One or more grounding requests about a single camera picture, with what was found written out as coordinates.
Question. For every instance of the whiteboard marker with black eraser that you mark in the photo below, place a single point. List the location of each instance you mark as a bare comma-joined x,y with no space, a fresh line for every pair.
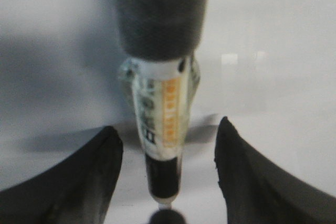
161,76

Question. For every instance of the large white whiteboard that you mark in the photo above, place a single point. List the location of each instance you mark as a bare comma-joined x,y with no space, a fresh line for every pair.
268,65

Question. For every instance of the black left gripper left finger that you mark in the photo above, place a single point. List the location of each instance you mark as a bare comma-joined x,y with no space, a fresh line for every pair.
77,190

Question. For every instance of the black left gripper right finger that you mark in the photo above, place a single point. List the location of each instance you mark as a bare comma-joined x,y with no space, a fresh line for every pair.
256,190

